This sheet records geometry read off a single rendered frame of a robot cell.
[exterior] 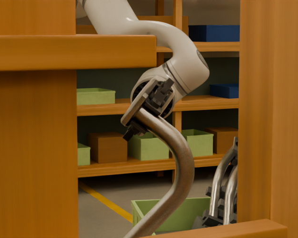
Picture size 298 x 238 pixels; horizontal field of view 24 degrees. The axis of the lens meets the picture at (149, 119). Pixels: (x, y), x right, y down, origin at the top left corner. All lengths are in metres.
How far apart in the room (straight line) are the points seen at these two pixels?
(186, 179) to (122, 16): 0.44
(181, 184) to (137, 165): 5.61
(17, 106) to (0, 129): 0.03
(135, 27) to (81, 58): 0.58
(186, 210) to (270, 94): 1.48
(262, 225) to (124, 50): 0.33
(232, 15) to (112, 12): 6.38
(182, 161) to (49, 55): 0.39
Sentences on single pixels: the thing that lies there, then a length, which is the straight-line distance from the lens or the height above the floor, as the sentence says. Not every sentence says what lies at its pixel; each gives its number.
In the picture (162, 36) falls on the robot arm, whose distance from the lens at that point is 1.36.
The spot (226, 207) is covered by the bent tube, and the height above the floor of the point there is 1.01.
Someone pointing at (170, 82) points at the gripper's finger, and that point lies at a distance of 1.15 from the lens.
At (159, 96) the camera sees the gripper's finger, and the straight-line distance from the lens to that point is 1.14.
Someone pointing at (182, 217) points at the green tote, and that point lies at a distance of 2.45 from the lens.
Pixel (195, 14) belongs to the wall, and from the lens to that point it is 7.56.
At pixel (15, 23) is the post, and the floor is 1.55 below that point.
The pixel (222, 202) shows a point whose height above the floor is 1.02.
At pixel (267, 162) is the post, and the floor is 1.35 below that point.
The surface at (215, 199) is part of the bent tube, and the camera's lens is 2.27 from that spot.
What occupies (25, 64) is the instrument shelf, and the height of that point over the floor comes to 1.51.
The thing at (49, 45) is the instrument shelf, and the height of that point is 1.53.
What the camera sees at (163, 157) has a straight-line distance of 6.91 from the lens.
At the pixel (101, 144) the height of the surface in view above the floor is 0.45.
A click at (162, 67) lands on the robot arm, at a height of 1.47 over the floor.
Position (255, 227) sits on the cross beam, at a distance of 0.97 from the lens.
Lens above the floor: 1.55
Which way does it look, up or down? 7 degrees down
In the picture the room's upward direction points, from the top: straight up
